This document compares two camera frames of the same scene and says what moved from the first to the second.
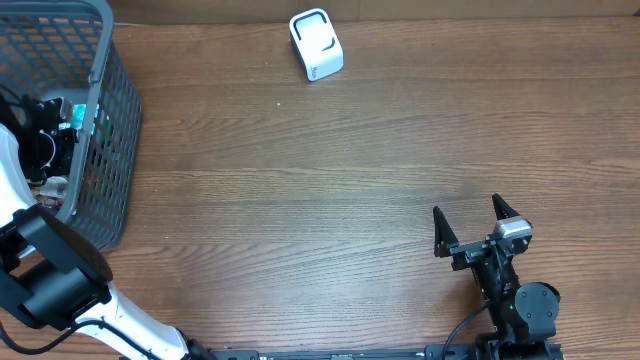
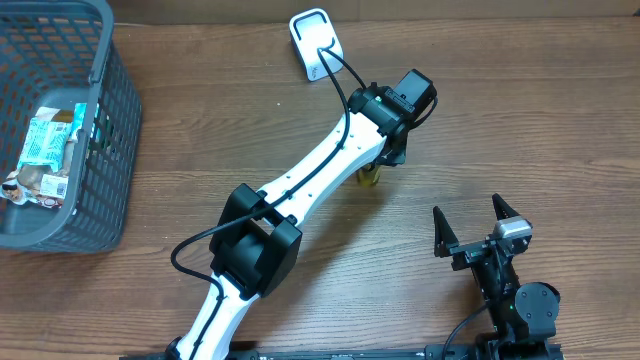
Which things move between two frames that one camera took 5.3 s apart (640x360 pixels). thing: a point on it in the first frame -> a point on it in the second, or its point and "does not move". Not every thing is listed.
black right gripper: (468, 253) does not move
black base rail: (438, 351) does not move
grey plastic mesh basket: (54, 49) does not move
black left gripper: (70, 137) -> (397, 153)
